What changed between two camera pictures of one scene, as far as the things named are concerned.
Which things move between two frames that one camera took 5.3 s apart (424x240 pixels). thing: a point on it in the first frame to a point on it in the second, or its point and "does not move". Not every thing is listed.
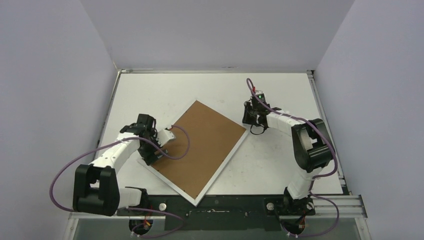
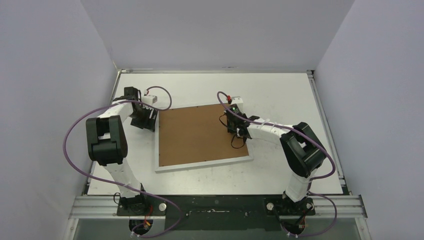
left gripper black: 149,157 to 149,123
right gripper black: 248,114 to 234,122
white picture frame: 174,186 to 195,136
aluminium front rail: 341,206 does not move
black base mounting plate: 223,212 does not move
